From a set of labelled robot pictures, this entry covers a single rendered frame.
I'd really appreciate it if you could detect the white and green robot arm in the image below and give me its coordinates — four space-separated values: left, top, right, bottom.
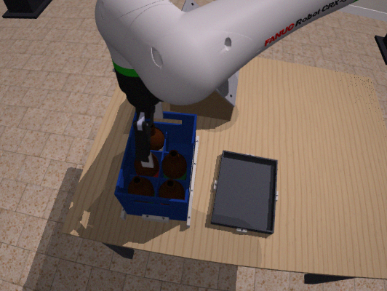
95 0 358 105

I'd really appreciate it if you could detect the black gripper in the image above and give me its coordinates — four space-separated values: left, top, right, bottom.
126 95 163 168

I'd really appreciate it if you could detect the brown glass bottle with red label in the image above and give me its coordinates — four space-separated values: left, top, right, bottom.
134 153 159 178

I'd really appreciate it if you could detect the blue plastic bottle crate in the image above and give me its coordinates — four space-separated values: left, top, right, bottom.
114 116 196 221

